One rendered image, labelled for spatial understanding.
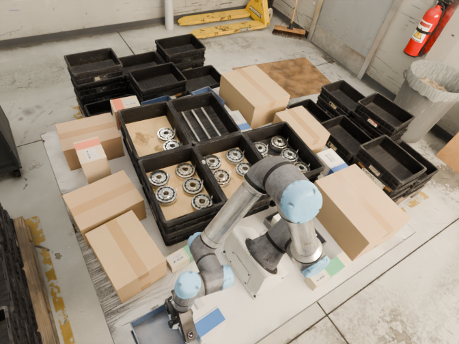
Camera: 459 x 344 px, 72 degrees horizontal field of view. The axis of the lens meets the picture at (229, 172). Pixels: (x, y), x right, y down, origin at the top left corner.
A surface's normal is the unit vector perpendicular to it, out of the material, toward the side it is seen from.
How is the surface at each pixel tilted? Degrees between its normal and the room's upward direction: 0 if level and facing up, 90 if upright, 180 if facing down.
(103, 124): 0
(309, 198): 74
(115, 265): 0
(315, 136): 0
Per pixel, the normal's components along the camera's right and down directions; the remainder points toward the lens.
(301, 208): 0.38, 0.51
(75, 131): 0.12, -0.64
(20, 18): 0.52, 0.69
